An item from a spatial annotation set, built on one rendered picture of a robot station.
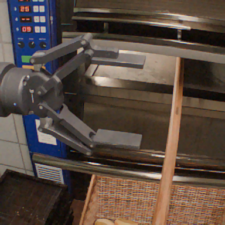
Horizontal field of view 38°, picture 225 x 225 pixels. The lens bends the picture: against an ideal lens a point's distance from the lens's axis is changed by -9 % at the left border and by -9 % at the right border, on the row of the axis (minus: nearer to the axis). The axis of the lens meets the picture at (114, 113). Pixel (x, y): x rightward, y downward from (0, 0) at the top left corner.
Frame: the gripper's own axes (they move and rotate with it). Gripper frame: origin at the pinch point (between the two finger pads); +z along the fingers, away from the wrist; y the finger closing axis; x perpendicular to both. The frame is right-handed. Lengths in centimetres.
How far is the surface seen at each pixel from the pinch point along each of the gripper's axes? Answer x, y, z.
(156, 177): -18.0, 31.9, 3.5
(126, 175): -17.7, 32.2, -3.7
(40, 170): -52, 72, -46
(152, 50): -40.1, 9.4, -1.5
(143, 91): -55, 31, -5
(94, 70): -65, 31, -24
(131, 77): -63, 31, -11
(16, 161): -55, 73, -59
